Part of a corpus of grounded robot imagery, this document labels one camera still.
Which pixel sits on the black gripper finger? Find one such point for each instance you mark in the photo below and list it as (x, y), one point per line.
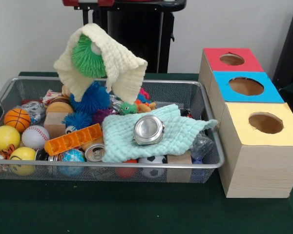
(97, 15)
(87, 15)

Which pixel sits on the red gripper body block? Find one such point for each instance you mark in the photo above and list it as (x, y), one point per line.
(70, 2)

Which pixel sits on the green spiky ball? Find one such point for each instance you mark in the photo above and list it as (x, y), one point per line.
(85, 58)

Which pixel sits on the cream knitted cloth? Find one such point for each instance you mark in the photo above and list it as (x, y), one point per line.
(122, 63)

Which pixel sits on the silver mesh bin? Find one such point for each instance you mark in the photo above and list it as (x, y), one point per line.
(175, 97)

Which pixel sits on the wooden box with three holes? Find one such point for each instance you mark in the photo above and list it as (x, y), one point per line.
(258, 170)

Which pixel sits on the large blue spiky ball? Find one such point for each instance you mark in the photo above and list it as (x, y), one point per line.
(92, 100)

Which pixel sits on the mint knitted cloth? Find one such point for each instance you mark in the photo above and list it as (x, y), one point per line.
(117, 136)

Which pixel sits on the crushed silver can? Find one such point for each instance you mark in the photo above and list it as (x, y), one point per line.
(147, 129)

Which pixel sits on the orange basketball toy ball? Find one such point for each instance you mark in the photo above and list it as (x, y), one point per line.
(17, 119)

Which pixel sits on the orange plastic block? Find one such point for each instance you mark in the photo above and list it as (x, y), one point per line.
(70, 140)

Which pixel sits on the white baseball toy ball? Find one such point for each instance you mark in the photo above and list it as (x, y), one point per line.
(34, 136)

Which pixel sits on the silver soda can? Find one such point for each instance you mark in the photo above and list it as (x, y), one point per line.
(94, 152)

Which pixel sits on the yellow tennis ball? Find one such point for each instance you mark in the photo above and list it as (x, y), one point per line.
(5, 137)

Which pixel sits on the yellow smiley ball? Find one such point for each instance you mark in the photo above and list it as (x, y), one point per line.
(23, 153)

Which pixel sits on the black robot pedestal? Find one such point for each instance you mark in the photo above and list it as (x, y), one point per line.
(136, 36)

